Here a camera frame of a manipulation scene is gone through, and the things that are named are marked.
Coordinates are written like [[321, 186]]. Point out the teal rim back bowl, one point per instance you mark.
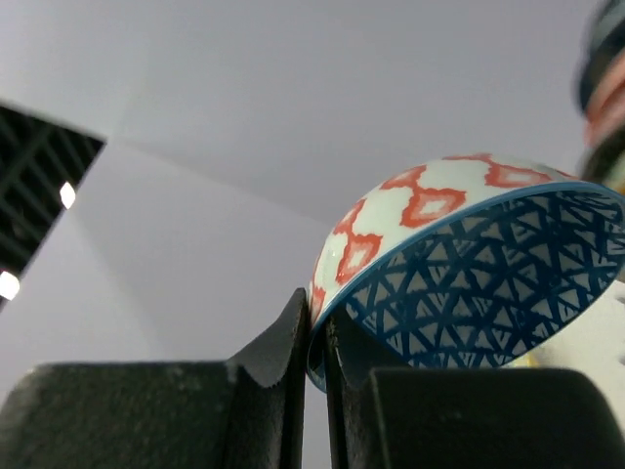
[[605, 40]]

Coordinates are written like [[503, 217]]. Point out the dark rim bowl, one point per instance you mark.
[[605, 164]]

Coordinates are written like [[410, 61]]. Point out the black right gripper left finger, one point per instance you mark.
[[243, 412]]

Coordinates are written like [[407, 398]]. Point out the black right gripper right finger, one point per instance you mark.
[[384, 414]]

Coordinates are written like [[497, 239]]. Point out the pink rim bowl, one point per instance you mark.
[[605, 110]]

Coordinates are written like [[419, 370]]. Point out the blue triangle pattern bowl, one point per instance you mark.
[[468, 261]]

